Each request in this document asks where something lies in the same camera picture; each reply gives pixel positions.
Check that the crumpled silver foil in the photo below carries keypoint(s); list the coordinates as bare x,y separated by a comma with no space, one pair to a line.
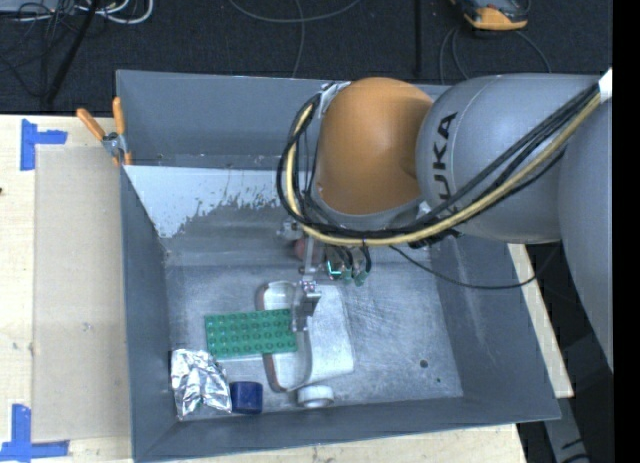
197,381

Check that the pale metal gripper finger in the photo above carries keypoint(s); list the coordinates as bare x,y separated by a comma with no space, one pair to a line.
314,302
301,313

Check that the dark green flat block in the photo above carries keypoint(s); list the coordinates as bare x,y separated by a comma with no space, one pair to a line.
245,336

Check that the grey metal bin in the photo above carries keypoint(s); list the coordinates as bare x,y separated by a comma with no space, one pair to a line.
400,331

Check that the brown cardboard board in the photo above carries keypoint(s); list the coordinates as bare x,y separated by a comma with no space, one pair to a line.
80,276

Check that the small blue cup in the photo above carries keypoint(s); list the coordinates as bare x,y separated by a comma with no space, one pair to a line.
246,397

